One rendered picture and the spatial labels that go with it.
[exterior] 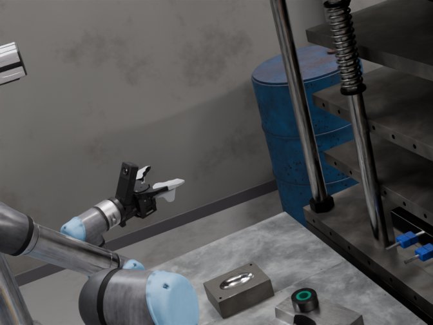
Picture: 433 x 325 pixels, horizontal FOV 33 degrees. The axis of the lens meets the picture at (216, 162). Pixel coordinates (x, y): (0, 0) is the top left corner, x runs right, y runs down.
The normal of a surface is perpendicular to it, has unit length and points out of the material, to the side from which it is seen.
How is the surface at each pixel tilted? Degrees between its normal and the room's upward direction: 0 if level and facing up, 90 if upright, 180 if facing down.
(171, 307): 84
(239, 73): 90
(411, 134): 0
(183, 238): 0
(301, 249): 0
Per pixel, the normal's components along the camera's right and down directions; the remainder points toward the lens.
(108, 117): 0.30, 0.32
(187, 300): 0.86, -0.15
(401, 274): -0.25, -0.89
